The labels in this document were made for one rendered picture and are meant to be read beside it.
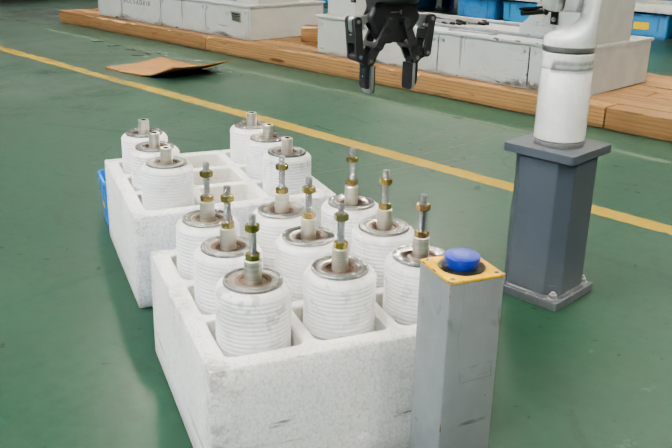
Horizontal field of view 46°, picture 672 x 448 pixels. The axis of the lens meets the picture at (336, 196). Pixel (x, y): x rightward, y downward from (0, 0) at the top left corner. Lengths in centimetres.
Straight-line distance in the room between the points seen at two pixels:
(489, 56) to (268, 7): 154
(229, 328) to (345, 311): 15
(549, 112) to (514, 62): 182
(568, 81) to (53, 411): 100
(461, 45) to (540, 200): 199
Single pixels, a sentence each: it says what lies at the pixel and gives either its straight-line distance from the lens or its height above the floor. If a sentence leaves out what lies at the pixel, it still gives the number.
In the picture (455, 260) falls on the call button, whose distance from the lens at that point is 89.
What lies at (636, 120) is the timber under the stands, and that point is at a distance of 301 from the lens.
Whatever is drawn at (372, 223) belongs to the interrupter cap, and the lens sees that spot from 120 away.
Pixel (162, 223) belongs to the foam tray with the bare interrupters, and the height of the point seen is 16.
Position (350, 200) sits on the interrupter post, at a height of 26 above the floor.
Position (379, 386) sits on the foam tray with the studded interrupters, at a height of 11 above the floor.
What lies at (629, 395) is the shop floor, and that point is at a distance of 135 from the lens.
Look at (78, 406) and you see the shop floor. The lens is 127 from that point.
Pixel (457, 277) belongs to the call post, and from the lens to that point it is 89.
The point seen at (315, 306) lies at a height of 21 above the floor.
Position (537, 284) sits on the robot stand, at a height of 4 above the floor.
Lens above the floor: 67
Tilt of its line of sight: 19 degrees down
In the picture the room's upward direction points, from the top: 1 degrees clockwise
